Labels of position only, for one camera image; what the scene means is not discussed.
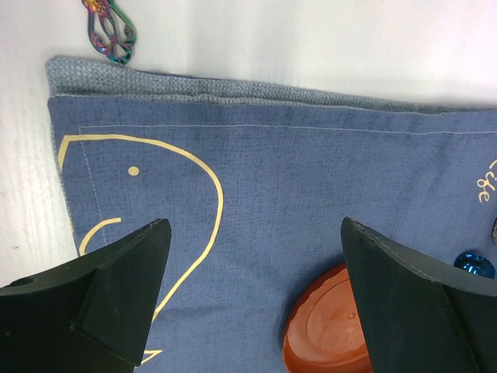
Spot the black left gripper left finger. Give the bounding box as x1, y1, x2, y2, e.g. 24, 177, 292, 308
1, 219, 171, 372

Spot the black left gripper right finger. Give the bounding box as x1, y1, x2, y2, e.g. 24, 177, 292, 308
341, 218, 496, 373

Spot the blue metal spoon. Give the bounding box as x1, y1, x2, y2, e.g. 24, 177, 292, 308
454, 251, 495, 279

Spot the orange plastic plate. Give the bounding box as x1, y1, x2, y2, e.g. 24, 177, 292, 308
282, 263, 373, 373

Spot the speckled beige ceramic cup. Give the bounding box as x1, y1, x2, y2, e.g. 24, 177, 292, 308
491, 219, 497, 244

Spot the iridescent rainbow metal fork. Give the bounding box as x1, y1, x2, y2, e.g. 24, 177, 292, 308
82, 0, 137, 66

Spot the blue fish print placemat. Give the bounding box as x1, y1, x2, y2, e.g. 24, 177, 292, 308
46, 57, 496, 372

